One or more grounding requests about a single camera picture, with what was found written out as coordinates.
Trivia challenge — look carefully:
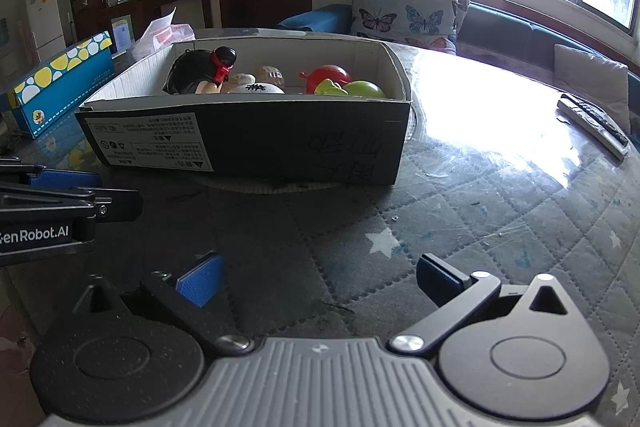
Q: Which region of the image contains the big-headed toy figurine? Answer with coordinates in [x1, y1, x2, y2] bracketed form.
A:
[162, 47, 238, 95]

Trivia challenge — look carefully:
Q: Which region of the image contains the blue dotted box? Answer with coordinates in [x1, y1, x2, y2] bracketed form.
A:
[0, 31, 116, 139]

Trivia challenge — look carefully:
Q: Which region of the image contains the tissue pack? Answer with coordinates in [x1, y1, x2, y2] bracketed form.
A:
[127, 7, 196, 58]

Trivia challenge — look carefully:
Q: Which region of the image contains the teal sofa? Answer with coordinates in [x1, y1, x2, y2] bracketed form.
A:
[457, 2, 640, 92]

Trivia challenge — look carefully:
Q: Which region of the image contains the white plush toy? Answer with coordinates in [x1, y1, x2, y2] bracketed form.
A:
[220, 73, 286, 95]

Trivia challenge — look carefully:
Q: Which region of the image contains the tan toy head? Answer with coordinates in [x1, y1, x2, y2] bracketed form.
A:
[257, 66, 286, 90]

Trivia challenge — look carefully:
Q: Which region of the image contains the black remote control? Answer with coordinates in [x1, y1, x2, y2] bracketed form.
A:
[561, 94, 629, 146]

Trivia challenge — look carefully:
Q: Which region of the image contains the quilted grey desktop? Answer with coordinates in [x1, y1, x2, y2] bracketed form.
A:
[0, 42, 640, 427]

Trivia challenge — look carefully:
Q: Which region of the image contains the red round toy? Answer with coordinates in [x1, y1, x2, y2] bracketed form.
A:
[299, 65, 353, 95]

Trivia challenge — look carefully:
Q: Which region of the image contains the silver remote control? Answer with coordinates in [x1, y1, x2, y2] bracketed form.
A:
[556, 99, 629, 160]

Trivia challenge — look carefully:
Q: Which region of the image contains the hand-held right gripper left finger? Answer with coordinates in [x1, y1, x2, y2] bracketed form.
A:
[72, 252, 253, 355]

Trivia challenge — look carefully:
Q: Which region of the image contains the black cardboard shoe box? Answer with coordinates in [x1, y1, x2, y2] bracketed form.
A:
[75, 29, 413, 186]

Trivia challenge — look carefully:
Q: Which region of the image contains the grey cushion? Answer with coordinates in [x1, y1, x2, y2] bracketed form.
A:
[552, 44, 632, 135]

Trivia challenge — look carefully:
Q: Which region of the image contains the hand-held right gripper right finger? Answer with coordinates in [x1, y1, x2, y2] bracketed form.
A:
[389, 253, 583, 355]

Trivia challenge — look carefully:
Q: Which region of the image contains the butterfly print pillow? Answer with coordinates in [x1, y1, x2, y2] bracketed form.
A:
[350, 0, 471, 55]

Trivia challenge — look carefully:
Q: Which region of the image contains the white refrigerator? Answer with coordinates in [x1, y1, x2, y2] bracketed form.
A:
[25, 0, 67, 54]

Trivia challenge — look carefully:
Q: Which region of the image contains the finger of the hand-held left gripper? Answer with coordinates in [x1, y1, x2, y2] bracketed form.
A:
[0, 183, 144, 225]
[0, 159, 103, 190]

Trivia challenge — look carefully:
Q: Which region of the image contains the yellow-green round toy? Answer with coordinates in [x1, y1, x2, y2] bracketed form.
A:
[314, 78, 387, 98]

